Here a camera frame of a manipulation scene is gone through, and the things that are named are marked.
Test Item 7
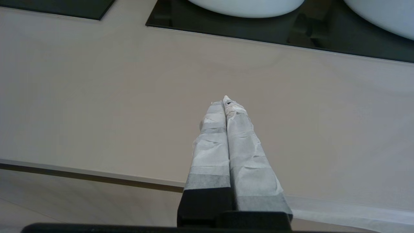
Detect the black glass cooktop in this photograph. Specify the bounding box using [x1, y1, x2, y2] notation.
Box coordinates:
[0, 0, 116, 21]
[145, 0, 414, 64]

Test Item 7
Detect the white pot steel interior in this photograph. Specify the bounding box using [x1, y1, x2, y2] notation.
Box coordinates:
[343, 0, 414, 41]
[187, 0, 305, 18]

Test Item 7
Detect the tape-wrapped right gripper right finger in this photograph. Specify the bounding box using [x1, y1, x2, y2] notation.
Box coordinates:
[223, 95, 293, 216]

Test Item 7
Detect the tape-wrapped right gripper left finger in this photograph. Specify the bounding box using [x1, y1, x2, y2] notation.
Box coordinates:
[177, 101, 234, 226]

